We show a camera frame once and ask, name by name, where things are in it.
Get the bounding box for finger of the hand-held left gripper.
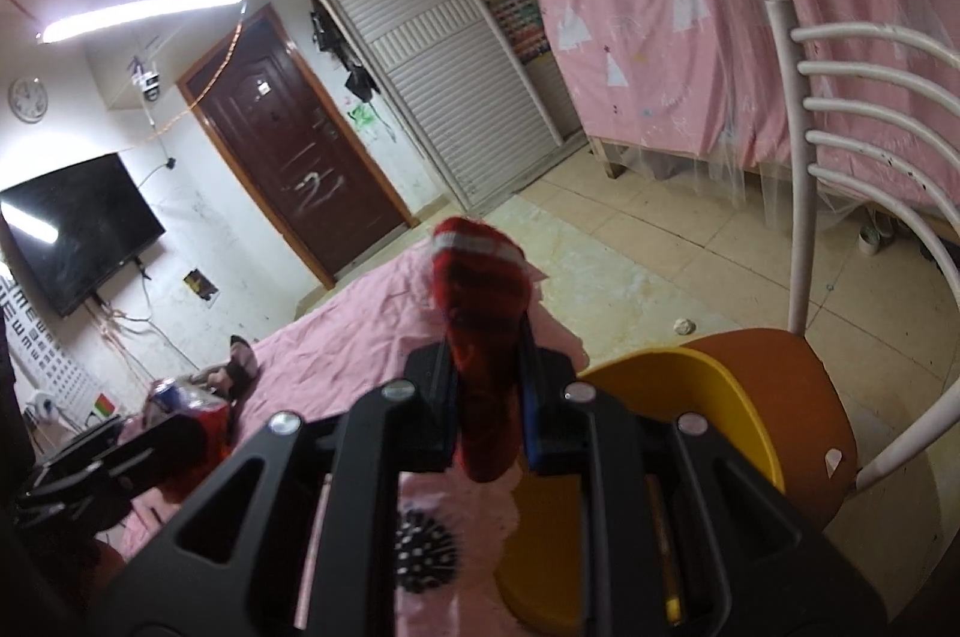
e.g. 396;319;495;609
109;413;211;495

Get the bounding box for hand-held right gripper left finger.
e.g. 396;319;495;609
86;340;462;637

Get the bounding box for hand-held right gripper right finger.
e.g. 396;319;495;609
517;314;890;637

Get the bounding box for red cloth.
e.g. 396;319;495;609
161;408;235;503

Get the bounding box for red sock with white stripe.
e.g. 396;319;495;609
430;217;531;484

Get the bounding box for yellow plastic bin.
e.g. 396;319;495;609
495;346;786;634

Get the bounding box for shiny blue red can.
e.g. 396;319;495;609
146;378;226;417

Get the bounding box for pink and black sock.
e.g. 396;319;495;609
206;335;260;398

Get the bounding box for pink bed sheet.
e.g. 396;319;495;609
124;250;586;637

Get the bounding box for eye chart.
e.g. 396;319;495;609
0;277;121;428

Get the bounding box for black spiky hairbrush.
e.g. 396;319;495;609
394;508;460;593

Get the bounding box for worn plastic floor mat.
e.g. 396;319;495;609
480;194;721;375

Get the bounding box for dark brown door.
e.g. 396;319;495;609
178;4;417;291

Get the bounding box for white louvered wardrobe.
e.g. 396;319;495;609
298;0;582;210

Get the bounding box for black hanging clothes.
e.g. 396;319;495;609
309;0;344;54

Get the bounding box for colourful grid poster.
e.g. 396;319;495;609
466;0;552;64

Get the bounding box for ceiling tube light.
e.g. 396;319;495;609
37;0;247;44

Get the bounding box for pink tree-print curtain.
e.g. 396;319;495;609
501;0;960;233

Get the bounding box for open wall junction box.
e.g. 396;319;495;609
184;269;218;306

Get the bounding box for black wall television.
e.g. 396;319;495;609
0;152;167;318

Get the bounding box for orange chair with white frame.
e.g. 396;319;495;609
686;0;960;533

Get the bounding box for white security camera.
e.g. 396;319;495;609
129;58;164;101

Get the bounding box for round wall clock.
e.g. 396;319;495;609
7;77;50;124

